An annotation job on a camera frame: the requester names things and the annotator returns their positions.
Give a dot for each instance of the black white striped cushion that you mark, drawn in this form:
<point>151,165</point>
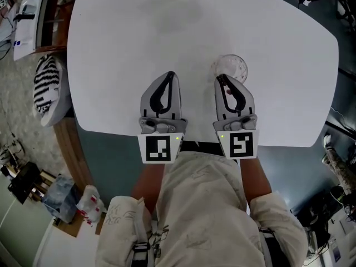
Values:
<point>46,85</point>

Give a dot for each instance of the black desk stand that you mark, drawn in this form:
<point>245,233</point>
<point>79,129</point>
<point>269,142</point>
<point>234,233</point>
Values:
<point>25,17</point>

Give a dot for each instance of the zebra striped cushion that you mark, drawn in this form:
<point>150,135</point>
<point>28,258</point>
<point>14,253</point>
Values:
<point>59,113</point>

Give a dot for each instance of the clear glass cup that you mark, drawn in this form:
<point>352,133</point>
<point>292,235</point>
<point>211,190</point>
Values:
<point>233,65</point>

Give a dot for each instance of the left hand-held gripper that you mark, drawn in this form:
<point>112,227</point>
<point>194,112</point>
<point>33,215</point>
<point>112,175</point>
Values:
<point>160,149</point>

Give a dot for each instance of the person's white printed shirt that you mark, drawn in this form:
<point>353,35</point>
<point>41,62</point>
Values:
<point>203,213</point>

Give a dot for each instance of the grey wrapped box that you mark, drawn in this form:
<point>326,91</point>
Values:
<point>61,197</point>

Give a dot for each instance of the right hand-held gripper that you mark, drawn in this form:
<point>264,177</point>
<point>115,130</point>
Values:
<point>242,146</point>

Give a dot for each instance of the person's left forearm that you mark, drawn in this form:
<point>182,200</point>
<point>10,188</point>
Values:
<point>148,182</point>

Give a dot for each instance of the person's black trousers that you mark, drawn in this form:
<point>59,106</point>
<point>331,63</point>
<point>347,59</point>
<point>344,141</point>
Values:
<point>203,148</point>

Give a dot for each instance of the black box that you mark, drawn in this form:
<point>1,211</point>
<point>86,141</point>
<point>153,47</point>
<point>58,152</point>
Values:
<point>23,181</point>

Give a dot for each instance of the flat brown cardboard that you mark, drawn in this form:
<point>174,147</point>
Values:
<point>75,227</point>

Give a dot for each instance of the person's right forearm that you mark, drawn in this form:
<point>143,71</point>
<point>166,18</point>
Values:
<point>254,182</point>

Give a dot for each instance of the wooden desk with white top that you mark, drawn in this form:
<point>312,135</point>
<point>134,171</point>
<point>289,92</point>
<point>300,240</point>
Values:
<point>41,24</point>

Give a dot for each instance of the curved wooden platform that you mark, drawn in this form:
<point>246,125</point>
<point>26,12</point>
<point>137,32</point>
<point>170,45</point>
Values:
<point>73,154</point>

